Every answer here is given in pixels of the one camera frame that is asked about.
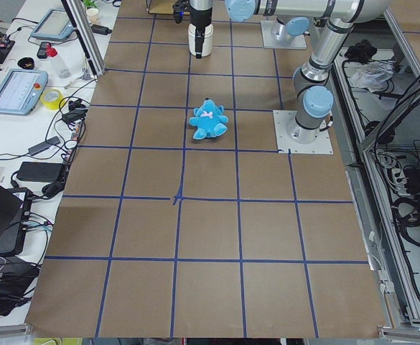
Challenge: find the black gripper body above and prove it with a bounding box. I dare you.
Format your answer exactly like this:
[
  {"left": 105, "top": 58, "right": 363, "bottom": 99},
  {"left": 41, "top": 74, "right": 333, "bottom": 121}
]
[{"left": 189, "top": 0, "right": 213, "bottom": 26}]

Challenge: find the blue plush toy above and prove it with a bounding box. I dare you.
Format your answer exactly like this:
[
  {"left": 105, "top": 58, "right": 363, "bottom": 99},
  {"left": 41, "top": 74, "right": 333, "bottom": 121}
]
[{"left": 189, "top": 98, "right": 228, "bottom": 140}]

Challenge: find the clear bottle red cap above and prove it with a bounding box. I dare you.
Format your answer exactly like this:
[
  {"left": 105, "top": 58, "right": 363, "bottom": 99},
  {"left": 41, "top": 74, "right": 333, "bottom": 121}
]
[{"left": 46, "top": 43, "right": 71, "bottom": 78}]

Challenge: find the far teach pendant tablet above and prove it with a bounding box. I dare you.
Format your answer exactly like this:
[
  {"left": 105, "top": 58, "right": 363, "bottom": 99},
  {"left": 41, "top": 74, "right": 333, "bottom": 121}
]
[{"left": 30, "top": 9, "right": 73, "bottom": 42}]

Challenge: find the teach pendant tablet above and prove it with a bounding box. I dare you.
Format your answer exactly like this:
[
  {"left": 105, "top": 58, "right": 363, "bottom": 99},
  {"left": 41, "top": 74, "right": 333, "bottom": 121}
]
[
  {"left": 30, "top": 9, "right": 73, "bottom": 42},
  {"left": 0, "top": 69, "right": 48, "bottom": 116}
]

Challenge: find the yellow tape roll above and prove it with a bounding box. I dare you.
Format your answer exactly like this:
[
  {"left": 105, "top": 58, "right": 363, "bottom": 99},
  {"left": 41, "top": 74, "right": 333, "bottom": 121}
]
[{"left": 39, "top": 88, "right": 63, "bottom": 110}]

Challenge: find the black cloth bundle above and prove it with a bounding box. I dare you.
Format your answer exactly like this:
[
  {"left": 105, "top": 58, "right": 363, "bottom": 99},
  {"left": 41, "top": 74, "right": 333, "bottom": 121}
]
[{"left": 344, "top": 40, "right": 378, "bottom": 64}]

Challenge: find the black small bowl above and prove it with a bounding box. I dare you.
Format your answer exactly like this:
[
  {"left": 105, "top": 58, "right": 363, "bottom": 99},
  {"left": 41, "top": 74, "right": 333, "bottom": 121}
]
[{"left": 17, "top": 57, "right": 35, "bottom": 70}]

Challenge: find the crumpled white cloth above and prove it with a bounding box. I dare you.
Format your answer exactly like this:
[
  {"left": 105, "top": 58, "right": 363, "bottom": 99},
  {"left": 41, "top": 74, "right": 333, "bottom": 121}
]
[{"left": 349, "top": 62, "right": 394, "bottom": 93}]

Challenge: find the near teach pendant tablet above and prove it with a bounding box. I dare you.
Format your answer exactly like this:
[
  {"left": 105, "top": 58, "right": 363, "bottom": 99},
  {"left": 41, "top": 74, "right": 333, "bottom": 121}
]
[{"left": 0, "top": 69, "right": 48, "bottom": 116}]

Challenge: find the grey small adapter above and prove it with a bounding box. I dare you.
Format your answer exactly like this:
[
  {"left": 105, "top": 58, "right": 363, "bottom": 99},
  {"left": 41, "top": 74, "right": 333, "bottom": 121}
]
[{"left": 28, "top": 136, "right": 60, "bottom": 156}]

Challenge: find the black power adapter brick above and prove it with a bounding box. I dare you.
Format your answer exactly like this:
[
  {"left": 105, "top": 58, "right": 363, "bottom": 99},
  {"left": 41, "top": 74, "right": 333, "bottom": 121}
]
[{"left": 17, "top": 162, "right": 63, "bottom": 183}]

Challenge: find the black laptop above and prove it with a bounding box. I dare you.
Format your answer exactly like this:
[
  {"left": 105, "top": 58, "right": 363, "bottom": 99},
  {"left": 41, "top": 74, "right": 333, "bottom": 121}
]
[{"left": 0, "top": 186, "right": 32, "bottom": 257}]

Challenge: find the aluminium frame post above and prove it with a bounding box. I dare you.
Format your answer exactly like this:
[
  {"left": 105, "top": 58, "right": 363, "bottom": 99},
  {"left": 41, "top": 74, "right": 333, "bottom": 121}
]
[{"left": 61, "top": 0, "right": 106, "bottom": 76}]

